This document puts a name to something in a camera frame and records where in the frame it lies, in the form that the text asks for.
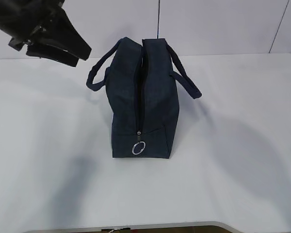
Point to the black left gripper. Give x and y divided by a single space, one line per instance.
59 41

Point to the navy blue lunch bag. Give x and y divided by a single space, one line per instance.
141 86

